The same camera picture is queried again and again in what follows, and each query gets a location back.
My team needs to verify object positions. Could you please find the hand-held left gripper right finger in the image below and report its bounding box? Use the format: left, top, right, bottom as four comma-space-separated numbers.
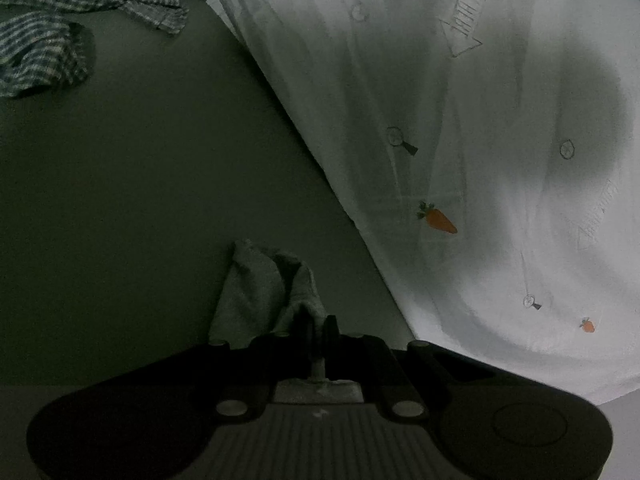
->
322, 314, 453, 421

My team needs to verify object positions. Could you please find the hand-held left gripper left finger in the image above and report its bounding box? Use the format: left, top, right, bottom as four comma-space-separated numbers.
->
197, 307, 313, 421

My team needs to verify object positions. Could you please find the grey fleece zip jacket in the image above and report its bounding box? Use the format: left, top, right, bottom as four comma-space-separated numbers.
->
206, 238, 327, 352

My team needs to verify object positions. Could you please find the white carrot print sheet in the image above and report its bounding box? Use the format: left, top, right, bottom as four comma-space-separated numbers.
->
204, 0, 640, 407

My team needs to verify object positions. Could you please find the blue checked shirt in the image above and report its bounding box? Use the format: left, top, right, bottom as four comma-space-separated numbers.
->
0, 0, 213, 100

